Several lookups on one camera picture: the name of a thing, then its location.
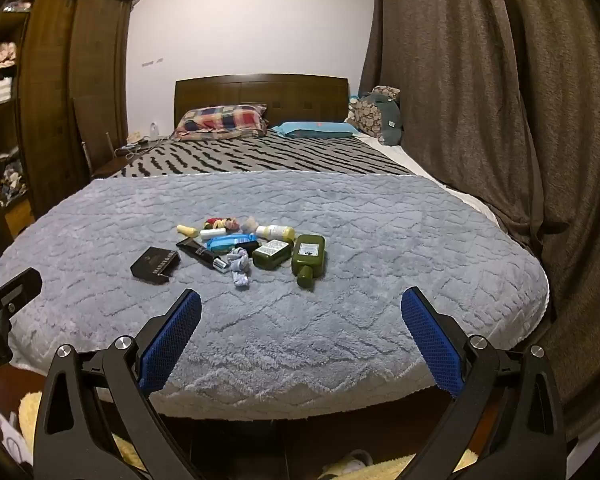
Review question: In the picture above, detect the grey plush blanket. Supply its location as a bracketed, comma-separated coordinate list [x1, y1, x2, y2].
[0, 170, 552, 419]

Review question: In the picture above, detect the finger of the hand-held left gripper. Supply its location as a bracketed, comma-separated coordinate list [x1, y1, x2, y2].
[0, 267, 43, 331]

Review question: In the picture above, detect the plaid pillow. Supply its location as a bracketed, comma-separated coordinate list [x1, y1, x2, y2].
[174, 104, 270, 140]

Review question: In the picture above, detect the white bed sheet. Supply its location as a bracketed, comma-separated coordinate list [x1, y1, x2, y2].
[355, 132, 498, 216]

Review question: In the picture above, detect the black striped grey blanket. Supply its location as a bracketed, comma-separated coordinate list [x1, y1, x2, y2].
[111, 131, 422, 179]

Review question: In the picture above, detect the brown curtain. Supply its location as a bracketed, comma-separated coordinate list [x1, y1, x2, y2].
[357, 0, 600, 443]

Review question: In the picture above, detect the black cardboard box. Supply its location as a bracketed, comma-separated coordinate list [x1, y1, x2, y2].
[130, 246, 182, 282]

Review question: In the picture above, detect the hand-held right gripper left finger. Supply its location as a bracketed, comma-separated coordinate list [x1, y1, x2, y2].
[32, 288, 203, 480]

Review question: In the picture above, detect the open shelf with clothes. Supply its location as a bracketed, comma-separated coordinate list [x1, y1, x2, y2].
[0, 0, 37, 243]

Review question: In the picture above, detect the white slipper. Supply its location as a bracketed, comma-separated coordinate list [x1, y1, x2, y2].
[319, 450, 374, 477]

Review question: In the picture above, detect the blue pillow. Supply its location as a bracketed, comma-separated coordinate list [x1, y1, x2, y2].
[271, 120, 360, 139]

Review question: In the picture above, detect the wood-slice patterned cushion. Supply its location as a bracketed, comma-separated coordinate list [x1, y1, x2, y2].
[348, 85, 401, 136]

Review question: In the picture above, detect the grey sock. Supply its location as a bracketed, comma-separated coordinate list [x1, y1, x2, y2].
[226, 248, 254, 289]

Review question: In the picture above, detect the wooden wardrobe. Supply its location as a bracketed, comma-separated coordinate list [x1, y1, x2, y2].
[19, 0, 132, 188]

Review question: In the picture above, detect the cluttered bedside table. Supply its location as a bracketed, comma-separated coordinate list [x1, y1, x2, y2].
[91, 122, 177, 179]

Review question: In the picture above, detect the small green labelled bottle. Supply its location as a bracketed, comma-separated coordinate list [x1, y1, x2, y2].
[251, 238, 295, 271]

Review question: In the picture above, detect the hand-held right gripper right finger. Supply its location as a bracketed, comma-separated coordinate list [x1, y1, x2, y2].
[401, 287, 566, 480]

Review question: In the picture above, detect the white bottle yellow cap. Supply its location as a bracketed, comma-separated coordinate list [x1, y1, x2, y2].
[255, 225, 297, 242]

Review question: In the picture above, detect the large green bottle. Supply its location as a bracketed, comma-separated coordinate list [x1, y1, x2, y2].
[291, 235, 327, 291]

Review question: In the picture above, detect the wooden headboard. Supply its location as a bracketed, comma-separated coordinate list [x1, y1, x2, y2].
[174, 74, 350, 137]

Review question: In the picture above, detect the black tube silver cap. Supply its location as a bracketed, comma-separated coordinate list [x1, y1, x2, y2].
[175, 238, 229, 273]

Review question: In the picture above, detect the blue wipes packet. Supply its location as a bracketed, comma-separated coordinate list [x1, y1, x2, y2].
[206, 233, 261, 254]

